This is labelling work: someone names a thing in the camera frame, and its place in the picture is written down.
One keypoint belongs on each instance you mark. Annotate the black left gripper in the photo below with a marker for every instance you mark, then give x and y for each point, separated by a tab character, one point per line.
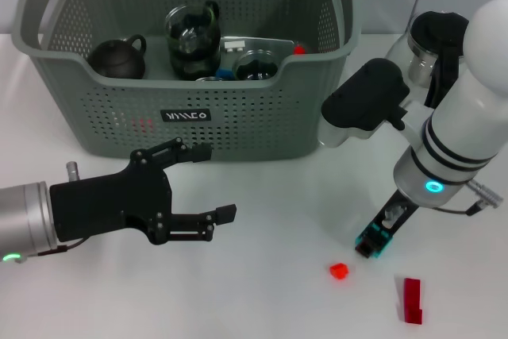
111	204

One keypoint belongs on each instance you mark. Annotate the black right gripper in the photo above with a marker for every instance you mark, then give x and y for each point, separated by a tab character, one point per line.
395	216

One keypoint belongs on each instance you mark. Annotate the teal toy block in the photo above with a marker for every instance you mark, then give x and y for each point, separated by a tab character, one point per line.
374	228

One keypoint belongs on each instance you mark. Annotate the dark red long block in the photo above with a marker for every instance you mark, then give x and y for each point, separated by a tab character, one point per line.
412	301

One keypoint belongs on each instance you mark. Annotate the glass teacup with black sleeve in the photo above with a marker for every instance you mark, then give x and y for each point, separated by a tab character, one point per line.
208	79
256	67
194	49

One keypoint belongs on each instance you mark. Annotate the blue toy block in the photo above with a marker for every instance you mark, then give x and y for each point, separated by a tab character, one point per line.
224	74

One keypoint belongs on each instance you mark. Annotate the white stepped toy block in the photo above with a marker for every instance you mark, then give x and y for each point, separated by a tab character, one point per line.
234	44

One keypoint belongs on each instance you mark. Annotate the small red toy block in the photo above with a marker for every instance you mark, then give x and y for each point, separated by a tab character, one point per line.
299	50

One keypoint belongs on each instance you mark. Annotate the small orange toy block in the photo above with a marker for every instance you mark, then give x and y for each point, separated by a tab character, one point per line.
338	270

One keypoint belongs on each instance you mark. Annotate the grey perforated storage basket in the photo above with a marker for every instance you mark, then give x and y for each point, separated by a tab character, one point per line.
258	124

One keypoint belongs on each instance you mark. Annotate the black clay teapot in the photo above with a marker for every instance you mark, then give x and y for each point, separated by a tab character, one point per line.
117	61

